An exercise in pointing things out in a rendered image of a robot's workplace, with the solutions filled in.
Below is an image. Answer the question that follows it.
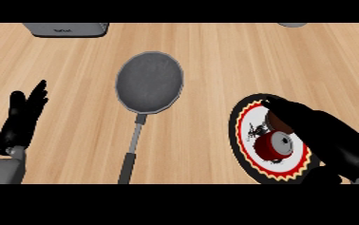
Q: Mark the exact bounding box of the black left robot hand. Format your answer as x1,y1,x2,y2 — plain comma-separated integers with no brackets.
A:
0,79,50,157

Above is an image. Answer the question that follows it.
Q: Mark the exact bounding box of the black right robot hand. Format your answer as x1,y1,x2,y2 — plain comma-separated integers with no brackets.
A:
261,96,359,185

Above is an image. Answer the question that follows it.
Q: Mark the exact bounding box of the red can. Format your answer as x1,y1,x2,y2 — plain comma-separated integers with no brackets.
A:
252,131,295,161

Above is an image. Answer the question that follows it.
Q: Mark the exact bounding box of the black red white plate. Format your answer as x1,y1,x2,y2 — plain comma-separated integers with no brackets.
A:
227,93,324,185

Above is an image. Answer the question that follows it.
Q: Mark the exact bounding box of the grey frying pan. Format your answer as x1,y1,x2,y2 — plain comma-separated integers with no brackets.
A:
115,50,184,185

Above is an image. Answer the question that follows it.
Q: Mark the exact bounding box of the grey appliance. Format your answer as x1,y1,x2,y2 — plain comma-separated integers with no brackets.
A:
20,22,110,39

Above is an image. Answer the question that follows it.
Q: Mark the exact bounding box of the grey round object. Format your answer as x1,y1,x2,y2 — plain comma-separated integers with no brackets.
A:
276,22,308,28

